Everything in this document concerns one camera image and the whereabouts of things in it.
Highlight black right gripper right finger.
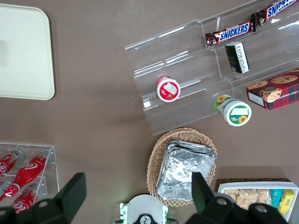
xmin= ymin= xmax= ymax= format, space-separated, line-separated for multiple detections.
xmin=185 ymin=172 xmax=288 ymax=224

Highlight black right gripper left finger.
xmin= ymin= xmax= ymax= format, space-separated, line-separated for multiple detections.
xmin=0 ymin=172 xmax=87 ymax=224

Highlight dark tray under snack bin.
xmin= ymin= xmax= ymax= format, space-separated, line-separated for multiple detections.
xmin=214 ymin=178 xmax=292 ymax=193

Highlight light oval wicker basket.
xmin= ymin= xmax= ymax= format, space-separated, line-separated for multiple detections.
xmin=146 ymin=127 xmax=218 ymax=208

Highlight cream plastic serving tray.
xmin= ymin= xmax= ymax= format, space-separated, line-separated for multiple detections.
xmin=0 ymin=3 xmax=56 ymax=101

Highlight clear rice cracker pack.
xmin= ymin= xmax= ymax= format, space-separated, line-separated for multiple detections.
xmin=235 ymin=188 xmax=259 ymax=210
xmin=223 ymin=189 xmax=241 ymax=203
xmin=256 ymin=188 xmax=272 ymax=206

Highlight stacked aluminium foil containers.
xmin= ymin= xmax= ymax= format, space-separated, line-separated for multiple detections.
xmin=156 ymin=140 xmax=217 ymax=202

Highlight clear acrylic bottle rack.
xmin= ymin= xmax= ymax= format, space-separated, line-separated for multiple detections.
xmin=0 ymin=142 xmax=60 ymax=206

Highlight white rectangular snack bin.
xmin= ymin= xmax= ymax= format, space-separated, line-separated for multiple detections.
xmin=218 ymin=181 xmax=299 ymax=222

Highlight teal snack packet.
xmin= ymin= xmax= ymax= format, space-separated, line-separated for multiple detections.
xmin=270 ymin=189 xmax=285 ymax=208

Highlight yellow snack packet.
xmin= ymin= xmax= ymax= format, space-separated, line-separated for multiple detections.
xmin=277 ymin=189 xmax=295 ymax=217

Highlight green sunflower lid cup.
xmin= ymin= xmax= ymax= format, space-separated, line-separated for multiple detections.
xmin=214 ymin=94 xmax=252 ymax=126

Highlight red lid strawberry cup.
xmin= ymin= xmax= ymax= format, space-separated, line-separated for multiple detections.
xmin=156 ymin=75 xmax=181 ymax=103

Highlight red tartan cookie box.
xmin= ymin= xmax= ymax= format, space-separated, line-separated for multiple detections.
xmin=246 ymin=68 xmax=299 ymax=111

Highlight clear acrylic tiered shelf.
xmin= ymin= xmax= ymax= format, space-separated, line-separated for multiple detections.
xmin=124 ymin=0 xmax=299 ymax=136

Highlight small black white snack box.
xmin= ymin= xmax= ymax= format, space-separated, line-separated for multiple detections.
xmin=225 ymin=41 xmax=250 ymax=74

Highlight Snickers chocolate bar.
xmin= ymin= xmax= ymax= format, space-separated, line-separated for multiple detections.
xmin=205 ymin=20 xmax=257 ymax=48
xmin=250 ymin=0 xmax=299 ymax=27

